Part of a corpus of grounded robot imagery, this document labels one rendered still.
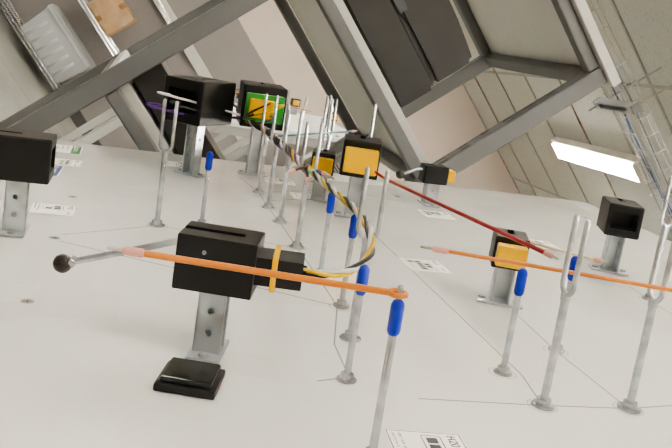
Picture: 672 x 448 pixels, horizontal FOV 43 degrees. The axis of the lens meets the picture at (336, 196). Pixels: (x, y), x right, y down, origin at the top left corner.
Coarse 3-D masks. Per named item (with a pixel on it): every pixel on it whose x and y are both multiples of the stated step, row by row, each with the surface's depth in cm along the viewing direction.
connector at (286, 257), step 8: (264, 248) 62; (264, 256) 60; (272, 256) 60; (280, 256) 61; (288, 256) 61; (296, 256) 61; (304, 256) 62; (256, 264) 60; (264, 264) 60; (280, 264) 60; (288, 264) 60; (296, 264) 60; (288, 272) 60; (296, 272) 60; (304, 272) 60; (256, 280) 60; (264, 280) 60; (280, 280) 60; (288, 280) 60; (280, 288) 60; (288, 288) 60; (296, 288) 60
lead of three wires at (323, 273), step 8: (368, 232) 68; (368, 240) 66; (368, 248) 65; (368, 256) 64; (360, 264) 63; (312, 272) 61; (320, 272) 61; (328, 272) 61; (336, 272) 61; (344, 272) 62; (352, 272) 62
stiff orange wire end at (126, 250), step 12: (132, 252) 48; (144, 252) 48; (156, 252) 48; (192, 264) 48; (204, 264) 48; (216, 264) 48; (228, 264) 48; (276, 276) 48; (288, 276) 48; (300, 276) 48; (348, 288) 48; (360, 288) 48; (372, 288) 48; (384, 288) 48; (396, 288) 49
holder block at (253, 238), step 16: (192, 224) 62; (208, 224) 62; (192, 240) 59; (208, 240) 59; (224, 240) 59; (240, 240) 59; (256, 240) 60; (192, 256) 59; (208, 256) 59; (224, 256) 59; (240, 256) 59; (256, 256) 59; (176, 272) 59; (192, 272) 59; (208, 272) 59; (224, 272) 59; (240, 272) 59; (192, 288) 59; (208, 288) 59; (224, 288) 59; (240, 288) 59
